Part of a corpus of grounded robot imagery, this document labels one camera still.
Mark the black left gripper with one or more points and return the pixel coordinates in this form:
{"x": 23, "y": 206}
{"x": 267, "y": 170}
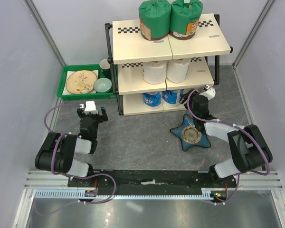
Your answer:
{"x": 101, "y": 118}

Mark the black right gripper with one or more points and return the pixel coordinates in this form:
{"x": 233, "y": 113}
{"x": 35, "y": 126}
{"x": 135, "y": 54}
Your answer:
{"x": 185, "y": 96}

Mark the blue plastic roll front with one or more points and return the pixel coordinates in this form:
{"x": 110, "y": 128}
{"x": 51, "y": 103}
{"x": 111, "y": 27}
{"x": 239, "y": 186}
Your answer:
{"x": 171, "y": 98}

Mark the blue plastic roll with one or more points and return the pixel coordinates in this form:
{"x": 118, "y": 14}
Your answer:
{"x": 171, "y": 98}
{"x": 152, "y": 100}

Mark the white roll front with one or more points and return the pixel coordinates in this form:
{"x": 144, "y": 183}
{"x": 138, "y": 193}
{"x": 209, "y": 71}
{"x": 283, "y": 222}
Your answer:
{"x": 177, "y": 69}

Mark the white roll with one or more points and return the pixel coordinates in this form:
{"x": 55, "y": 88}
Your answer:
{"x": 177, "y": 69}
{"x": 154, "y": 72}

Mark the blue plastic roll back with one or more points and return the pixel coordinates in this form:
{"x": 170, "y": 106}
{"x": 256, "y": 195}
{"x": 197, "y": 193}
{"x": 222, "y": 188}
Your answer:
{"x": 152, "y": 100}

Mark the white roll back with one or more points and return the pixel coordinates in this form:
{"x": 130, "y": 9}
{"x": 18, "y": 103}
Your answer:
{"x": 154, "y": 72}

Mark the green roll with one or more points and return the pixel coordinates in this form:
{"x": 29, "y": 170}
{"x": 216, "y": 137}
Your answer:
{"x": 154, "y": 17}
{"x": 185, "y": 15}

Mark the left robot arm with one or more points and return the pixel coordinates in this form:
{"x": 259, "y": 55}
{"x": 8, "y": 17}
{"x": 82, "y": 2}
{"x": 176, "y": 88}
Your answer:
{"x": 57, "y": 153}

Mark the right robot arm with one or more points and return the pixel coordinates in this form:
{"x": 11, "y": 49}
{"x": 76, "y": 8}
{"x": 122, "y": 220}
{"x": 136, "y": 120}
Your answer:
{"x": 248, "y": 148}

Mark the green plastic tray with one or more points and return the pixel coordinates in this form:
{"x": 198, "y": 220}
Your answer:
{"x": 67, "y": 71}

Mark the light teal patterned bowl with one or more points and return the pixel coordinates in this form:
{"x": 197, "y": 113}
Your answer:
{"x": 102, "y": 85}

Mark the oval bird pattern plate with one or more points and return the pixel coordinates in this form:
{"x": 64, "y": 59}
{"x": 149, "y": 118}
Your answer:
{"x": 81, "y": 82}

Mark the blue starfish shaped dish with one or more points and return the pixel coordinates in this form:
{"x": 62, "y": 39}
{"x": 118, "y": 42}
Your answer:
{"x": 189, "y": 136}

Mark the dark green mug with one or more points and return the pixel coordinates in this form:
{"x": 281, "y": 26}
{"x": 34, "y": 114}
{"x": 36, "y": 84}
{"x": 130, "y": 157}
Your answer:
{"x": 105, "y": 67}

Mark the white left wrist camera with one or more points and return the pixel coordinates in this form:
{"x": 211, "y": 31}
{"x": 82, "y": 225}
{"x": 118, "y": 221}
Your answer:
{"x": 89, "y": 107}

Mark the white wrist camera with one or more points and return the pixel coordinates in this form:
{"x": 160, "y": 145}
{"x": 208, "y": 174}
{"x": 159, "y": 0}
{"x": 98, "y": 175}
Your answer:
{"x": 89, "y": 107}
{"x": 209, "y": 92}

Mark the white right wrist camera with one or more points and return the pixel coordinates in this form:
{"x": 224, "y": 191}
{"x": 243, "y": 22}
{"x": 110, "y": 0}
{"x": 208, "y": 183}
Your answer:
{"x": 209, "y": 92}

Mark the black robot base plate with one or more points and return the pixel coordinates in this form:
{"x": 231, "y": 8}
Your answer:
{"x": 165, "y": 181}

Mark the black frame beige shelf rack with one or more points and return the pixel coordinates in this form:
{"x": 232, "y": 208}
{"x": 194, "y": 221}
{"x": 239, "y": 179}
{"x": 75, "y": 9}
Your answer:
{"x": 128, "y": 50}

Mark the right aluminium frame post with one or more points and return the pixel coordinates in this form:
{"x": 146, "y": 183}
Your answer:
{"x": 258, "y": 23}

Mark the aluminium frame post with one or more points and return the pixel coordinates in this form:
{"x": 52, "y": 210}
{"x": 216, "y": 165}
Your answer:
{"x": 258, "y": 23}
{"x": 44, "y": 30}

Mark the left aluminium frame post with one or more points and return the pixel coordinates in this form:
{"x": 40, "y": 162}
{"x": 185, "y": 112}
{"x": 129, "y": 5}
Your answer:
{"x": 44, "y": 30}

